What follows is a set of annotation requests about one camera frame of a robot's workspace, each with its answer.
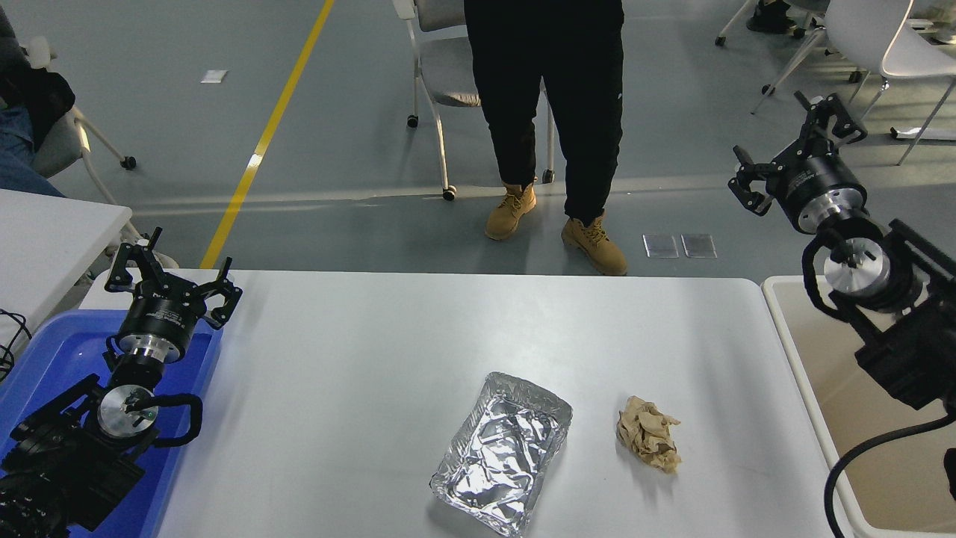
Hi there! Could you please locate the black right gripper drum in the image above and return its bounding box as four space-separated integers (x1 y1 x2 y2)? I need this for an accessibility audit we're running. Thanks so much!
777 153 867 225

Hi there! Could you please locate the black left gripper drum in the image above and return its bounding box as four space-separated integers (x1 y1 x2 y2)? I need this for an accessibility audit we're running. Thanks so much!
116 291 205 353

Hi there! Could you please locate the tan paper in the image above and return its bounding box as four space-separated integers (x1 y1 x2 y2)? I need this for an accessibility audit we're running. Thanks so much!
617 395 682 474

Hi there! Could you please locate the silver foil tray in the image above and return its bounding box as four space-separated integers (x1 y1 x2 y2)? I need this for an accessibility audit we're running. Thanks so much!
429 371 574 537

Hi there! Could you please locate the white castor chair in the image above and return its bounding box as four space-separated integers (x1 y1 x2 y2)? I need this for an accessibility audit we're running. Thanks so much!
715 0 863 114

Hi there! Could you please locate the white stand foot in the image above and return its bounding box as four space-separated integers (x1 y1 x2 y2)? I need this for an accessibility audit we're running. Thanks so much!
889 126 956 143

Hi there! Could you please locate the white shell chair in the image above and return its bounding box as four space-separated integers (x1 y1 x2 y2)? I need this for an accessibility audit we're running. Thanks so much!
809 0 956 186

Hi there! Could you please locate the blue plastic tray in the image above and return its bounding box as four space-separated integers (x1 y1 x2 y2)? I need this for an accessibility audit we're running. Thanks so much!
0 310 225 538

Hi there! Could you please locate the white side table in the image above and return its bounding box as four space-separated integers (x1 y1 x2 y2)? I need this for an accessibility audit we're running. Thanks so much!
0 188 134 359

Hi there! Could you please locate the distant person's black shoe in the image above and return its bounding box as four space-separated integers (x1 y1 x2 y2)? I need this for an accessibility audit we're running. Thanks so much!
745 0 797 34

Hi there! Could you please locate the white-framed castor chair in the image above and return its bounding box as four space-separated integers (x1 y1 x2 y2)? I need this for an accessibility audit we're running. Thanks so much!
22 34 178 270

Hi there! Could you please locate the seated person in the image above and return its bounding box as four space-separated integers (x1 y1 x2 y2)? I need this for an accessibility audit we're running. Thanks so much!
0 7 75 197

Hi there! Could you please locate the standing person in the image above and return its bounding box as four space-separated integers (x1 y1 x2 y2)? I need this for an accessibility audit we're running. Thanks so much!
463 0 628 276

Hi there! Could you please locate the large pale bin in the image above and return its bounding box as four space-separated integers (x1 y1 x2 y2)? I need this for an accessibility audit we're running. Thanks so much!
762 276 956 538

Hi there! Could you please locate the grey castor chair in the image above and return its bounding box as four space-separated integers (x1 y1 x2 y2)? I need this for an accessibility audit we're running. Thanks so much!
392 0 557 202

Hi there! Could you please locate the black cable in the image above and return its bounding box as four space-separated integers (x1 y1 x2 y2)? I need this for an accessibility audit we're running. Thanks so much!
0 309 32 383

